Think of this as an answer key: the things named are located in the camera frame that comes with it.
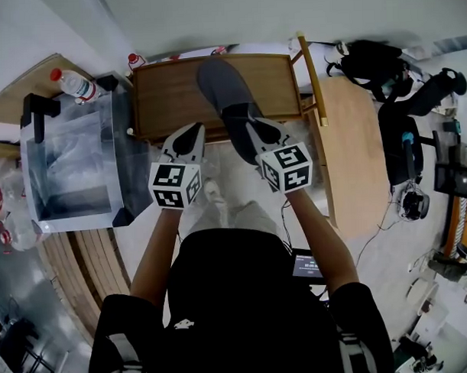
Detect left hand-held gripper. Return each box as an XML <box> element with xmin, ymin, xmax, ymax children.
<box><xmin>147</xmin><ymin>122</ymin><xmax>209</xmax><ymax>212</ymax></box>

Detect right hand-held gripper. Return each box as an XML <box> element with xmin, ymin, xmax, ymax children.
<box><xmin>245</xmin><ymin>115</ymin><xmax>314</xmax><ymax>196</ymax></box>

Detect dark grey slipper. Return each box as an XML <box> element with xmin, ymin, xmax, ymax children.
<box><xmin>196</xmin><ymin>57</ymin><xmax>268</xmax><ymax>169</ymax></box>

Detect person's right forearm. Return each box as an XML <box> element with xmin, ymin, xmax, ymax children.
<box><xmin>289</xmin><ymin>186</ymin><xmax>360</xmax><ymax>295</ymax></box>

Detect person's left forearm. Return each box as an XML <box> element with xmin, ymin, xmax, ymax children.
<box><xmin>125</xmin><ymin>206</ymin><xmax>185</xmax><ymax>307</ymax></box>

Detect wooden shelf rack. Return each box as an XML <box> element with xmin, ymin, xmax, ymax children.
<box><xmin>125</xmin><ymin>30</ymin><xmax>330</xmax><ymax>147</ymax></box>

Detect person's light trousers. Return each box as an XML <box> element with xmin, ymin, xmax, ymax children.
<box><xmin>187</xmin><ymin>199</ymin><xmax>282</xmax><ymax>245</ymax></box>

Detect round light wooden table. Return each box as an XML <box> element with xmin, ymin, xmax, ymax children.
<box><xmin>312</xmin><ymin>75</ymin><xmax>391</xmax><ymax>241</ymax></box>

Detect red cap white jug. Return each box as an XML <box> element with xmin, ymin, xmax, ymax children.
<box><xmin>127</xmin><ymin>52</ymin><xmax>146</xmax><ymax>74</ymax></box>

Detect transparent plastic storage box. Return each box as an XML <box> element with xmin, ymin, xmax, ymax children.
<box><xmin>17</xmin><ymin>70</ymin><xmax>155</xmax><ymax>235</ymax></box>

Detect small black screen device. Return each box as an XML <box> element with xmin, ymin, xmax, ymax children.
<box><xmin>290</xmin><ymin>248</ymin><xmax>325</xmax><ymax>281</ymax></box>

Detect red cap plastic water bottle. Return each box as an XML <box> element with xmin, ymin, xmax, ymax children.
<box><xmin>49</xmin><ymin>66</ymin><xmax>102</xmax><ymax>107</ymax></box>

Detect black backpack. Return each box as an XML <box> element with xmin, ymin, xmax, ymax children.
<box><xmin>326</xmin><ymin>37</ymin><xmax>415</xmax><ymax>103</ymax></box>

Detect black office chair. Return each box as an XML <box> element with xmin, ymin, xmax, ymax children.
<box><xmin>378</xmin><ymin>113</ymin><xmax>445</xmax><ymax>187</ymax></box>

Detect person's black shirt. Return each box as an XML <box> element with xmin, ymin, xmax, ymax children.
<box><xmin>84</xmin><ymin>222</ymin><xmax>396</xmax><ymax>373</ymax></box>

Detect wooden slat panel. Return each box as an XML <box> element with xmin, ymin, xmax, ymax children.
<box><xmin>39</xmin><ymin>227</ymin><xmax>132</xmax><ymax>342</ymax></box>

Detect black headset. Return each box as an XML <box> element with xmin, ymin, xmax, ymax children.
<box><xmin>400</xmin><ymin>188</ymin><xmax>431</xmax><ymax>219</ymax></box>

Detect light wooden board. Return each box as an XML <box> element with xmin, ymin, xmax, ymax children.
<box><xmin>0</xmin><ymin>52</ymin><xmax>98</xmax><ymax>122</ymax></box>

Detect clear bottle pack red label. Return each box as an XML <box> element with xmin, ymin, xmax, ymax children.
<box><xmin>0</xmin><ymin>219</ymin><xmax>41</xmax><ymax>255</ymax></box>
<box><xmin>0</xmin><ymin>172</ymin><xmax>25</xmax><ymax>222</ymax></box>

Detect black monitor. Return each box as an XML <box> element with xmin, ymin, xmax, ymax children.
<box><xmin>433</xmin><ymin>161</ymin><xmax>467</xmax><ymax>203</ymax></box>

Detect black angle bracket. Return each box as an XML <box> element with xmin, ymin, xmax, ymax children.
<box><xmin>18</xmin><ymin>92</ymin><xmax>63</xmax><ymax>144</ymax></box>

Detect orange wooden frame with rope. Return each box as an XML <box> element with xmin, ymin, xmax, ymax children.
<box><xmin>439</xmin><ymin>194</ymin><xmax>467</xmax><ymax>260</ymax></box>

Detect grey shoulder strap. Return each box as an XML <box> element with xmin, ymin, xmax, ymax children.
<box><xmin>336</xmin><ymin>329</ymin><xmax>375</xmax><ymax>373</ymax></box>
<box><xmin>106</xmin><ymin>332</ymin><xmax>149</xmax><ymax>373</ymax></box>

